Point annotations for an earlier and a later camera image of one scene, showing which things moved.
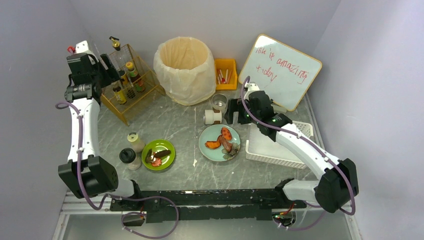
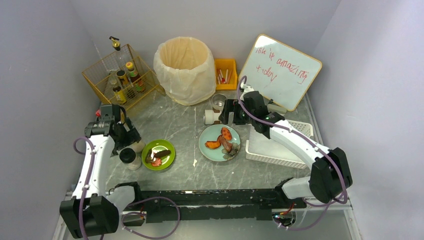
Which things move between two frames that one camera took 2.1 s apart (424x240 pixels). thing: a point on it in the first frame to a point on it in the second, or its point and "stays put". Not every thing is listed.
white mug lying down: [210, 116] stays put
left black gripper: [104, 66] to [125, 136]
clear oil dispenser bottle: [119, 60] stays put
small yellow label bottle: [120, 96] stays put
